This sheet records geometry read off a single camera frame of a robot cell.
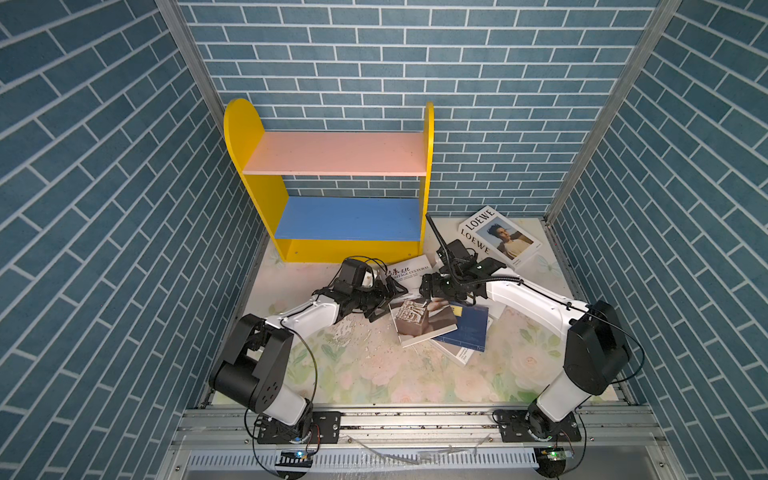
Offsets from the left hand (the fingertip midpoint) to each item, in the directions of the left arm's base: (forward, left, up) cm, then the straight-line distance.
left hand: (401, 299), depth 85 cm
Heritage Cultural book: (-5, -4, -2) cm, 7 cm away
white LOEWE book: (+32, -34, -7) cm, 47 cm away
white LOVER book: (-14, -17, -7) cm, 23 cm away
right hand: (+3, -8, +1) cm, 9 cm away
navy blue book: (-6, -21, -5) cm, 22 cm away
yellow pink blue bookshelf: (+46, +25, -1) cm, 53 cm away
